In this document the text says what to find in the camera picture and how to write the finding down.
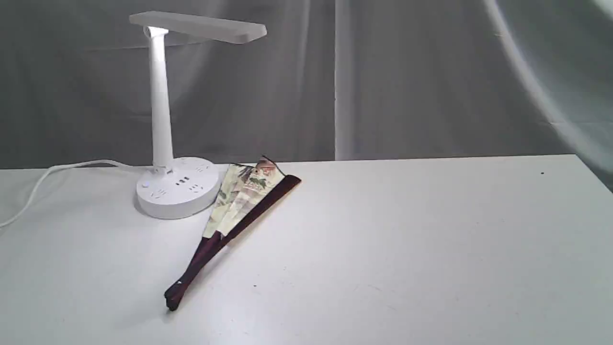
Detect painted paper folding fan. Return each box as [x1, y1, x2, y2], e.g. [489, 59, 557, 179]
[164, 156, 301, 311]

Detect white desk lamp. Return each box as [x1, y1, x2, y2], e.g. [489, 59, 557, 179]
[129, 11, 268, 219]

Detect grey backdrop curtain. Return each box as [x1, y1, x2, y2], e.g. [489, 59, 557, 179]
[1, 0, 612, 188]

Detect white lamp power cord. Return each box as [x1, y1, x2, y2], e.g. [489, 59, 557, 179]
[0, 160, 147, 229]

